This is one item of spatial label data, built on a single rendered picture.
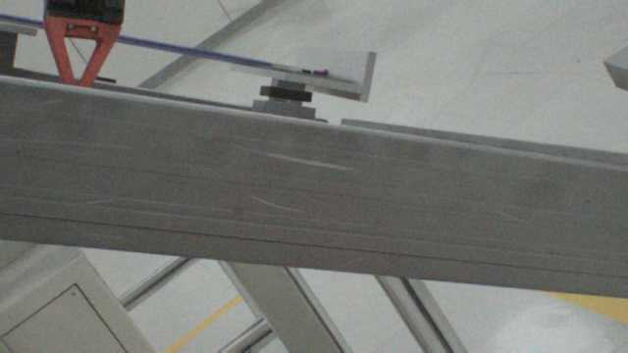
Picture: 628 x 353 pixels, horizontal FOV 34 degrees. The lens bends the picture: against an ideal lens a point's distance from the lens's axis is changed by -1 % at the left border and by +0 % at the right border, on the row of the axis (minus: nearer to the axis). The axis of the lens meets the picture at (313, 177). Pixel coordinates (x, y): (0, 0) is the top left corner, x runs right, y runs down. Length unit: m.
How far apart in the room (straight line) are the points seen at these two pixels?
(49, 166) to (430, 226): 0.16
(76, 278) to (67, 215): 1.49
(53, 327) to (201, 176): 1.51
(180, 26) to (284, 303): 7.29
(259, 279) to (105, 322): 0.53
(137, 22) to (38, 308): 6.82
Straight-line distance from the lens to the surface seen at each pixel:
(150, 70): 8.64
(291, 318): 1.48
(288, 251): 0.43
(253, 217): 0.42
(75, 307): 1.91
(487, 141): 0.86
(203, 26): 8.74
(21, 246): 2.23
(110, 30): 0.99
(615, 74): 1.30
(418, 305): 1.26
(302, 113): 1.15
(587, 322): 2.03
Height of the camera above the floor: 1.01
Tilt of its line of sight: 16 degrees down
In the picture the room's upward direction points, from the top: 33 degrees counter-clockwise
